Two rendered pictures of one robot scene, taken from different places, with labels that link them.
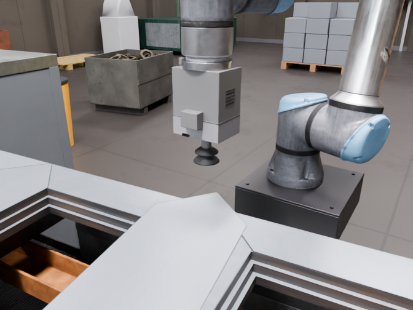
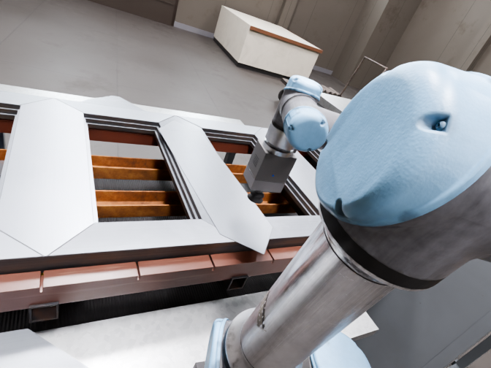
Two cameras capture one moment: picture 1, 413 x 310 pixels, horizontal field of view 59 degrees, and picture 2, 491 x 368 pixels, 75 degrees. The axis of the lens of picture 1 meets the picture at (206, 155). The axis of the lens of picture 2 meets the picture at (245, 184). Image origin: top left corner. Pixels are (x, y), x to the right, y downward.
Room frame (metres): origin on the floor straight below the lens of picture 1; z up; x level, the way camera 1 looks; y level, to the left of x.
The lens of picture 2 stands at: (0.82, -0.64, 1.41)
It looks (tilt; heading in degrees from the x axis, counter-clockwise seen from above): 30 degrees down; 116
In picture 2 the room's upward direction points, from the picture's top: 22 degrees clockwise
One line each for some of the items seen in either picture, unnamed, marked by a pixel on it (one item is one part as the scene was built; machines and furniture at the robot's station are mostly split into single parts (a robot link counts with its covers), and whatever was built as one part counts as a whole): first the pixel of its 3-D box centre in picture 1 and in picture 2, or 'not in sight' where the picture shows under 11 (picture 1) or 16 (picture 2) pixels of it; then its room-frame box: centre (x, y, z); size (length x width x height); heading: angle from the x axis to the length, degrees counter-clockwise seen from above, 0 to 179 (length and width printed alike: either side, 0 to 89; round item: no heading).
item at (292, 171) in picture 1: (296, 160); not in sight; (0.89, -0.24, 0.82); 0.15 x 0.15 x 0.10
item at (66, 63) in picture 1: (75, 61); not in sight; (7.90, 2.80, 0.06); 1.39 x 0.96 x 0.13; 147
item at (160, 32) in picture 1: (187, 34); not in sight; (10.46, 0.53, 0.42); 2.13 x 1.95 x 0.84; 147
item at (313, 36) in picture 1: (322, 36); not in sight; (7.36, -2.25, 0.61); 1.28 x 0.82 x 1.22; 58
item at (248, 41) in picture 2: not in sight; (263, 44); (-3.49, 6.15, 0.40); 2.20 x 1.74 x 0.81; 147
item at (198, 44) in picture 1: (205, 43); (283, 136); (0.55, 0.00, 1.16); 0.08 x 0.08 x 0.05
